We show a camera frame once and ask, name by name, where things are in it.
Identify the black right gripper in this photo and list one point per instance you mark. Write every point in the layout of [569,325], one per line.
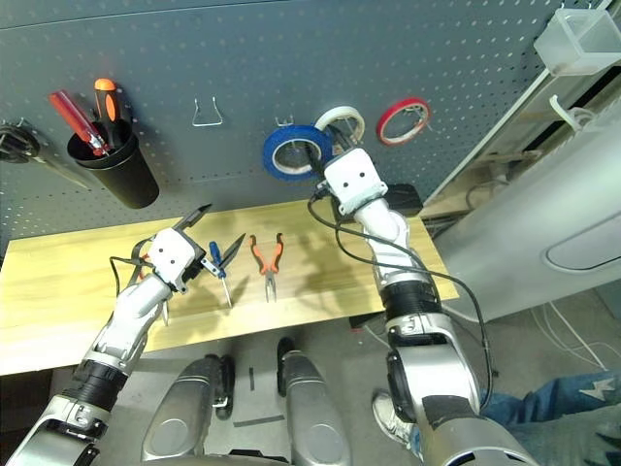
[332,154]

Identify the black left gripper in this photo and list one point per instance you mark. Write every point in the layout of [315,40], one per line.
[191,269]

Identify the blue tape roll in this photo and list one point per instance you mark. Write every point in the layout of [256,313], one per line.
[271,160]

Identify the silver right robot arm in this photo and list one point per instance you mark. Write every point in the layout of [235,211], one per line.
[427,354]

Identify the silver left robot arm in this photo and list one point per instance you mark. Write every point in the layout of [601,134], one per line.
[131,310]

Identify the grey perforated pegboard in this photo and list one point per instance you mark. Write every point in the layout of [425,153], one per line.
[242,58]

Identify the white tape roll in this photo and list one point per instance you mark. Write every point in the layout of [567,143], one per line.
[339,112]

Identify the metal double-prong peg hook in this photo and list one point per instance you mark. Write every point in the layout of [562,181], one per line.
[279,121]
[418,119]

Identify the red tape roll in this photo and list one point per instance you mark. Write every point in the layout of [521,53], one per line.
[383,123]

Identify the black plastic case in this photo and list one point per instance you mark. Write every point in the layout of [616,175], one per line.
[407,201]

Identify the black tool cup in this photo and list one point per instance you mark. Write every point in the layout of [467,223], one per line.
[126,179]

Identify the short black floor tape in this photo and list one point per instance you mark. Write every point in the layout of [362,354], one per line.
[251,378]

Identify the orange and black screwdriver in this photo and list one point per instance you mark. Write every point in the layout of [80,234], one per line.
[106,104]

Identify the silver left robot leg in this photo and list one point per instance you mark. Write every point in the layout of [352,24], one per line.
[184,412]

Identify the silver robot leg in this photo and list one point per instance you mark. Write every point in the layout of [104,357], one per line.
[310,412]
[184,412]

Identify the long black floor tape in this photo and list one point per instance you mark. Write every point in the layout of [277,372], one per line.
[257,421]

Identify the silver right robot leg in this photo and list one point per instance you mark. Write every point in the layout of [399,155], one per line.
[310,412]

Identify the large grey plastic housing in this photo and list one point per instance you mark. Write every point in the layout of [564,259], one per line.
[524,233]

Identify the white plastic hook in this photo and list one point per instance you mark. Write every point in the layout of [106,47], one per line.
[558,109]

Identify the translucent plastic bin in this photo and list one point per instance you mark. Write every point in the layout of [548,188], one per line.
[558,53]

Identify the white sneaker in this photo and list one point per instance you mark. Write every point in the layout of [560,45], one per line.
[388,417]

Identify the blue jeans leg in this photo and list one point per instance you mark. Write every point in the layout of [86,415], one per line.
[548,412]

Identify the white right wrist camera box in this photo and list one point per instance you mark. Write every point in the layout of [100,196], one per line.
[351,177]

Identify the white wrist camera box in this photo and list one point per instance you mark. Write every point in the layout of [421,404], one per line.
[351,177]
[170,252]

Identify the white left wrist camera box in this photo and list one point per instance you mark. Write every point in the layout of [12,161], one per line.
[170,252]

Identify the white metal frame post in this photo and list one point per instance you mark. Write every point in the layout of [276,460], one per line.
[504,111]

